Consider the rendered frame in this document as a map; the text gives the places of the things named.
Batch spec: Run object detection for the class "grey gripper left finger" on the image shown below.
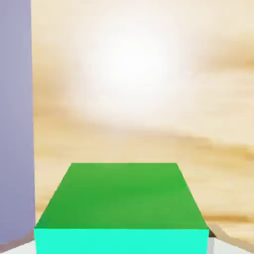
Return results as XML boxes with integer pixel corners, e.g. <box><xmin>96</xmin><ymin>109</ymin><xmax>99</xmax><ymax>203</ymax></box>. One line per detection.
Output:
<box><xmin>0</xmin><ymin>231</ymin><xmax>36</xmax><ymax>254</ymax></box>

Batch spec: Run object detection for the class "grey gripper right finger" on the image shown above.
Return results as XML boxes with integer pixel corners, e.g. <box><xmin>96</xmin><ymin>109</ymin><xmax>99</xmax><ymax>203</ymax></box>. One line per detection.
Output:
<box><xmin>207</xmin><ymin>223</ymin><xmax>254</xmax><ymax>254</ymax></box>

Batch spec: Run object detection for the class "small green cube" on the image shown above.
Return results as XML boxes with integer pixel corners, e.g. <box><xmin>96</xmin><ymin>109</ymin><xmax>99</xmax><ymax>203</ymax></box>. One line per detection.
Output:
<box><xmin>34</xmin><ymin>162</ymin><xmax>210</xmax><ymax>254</ymax></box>

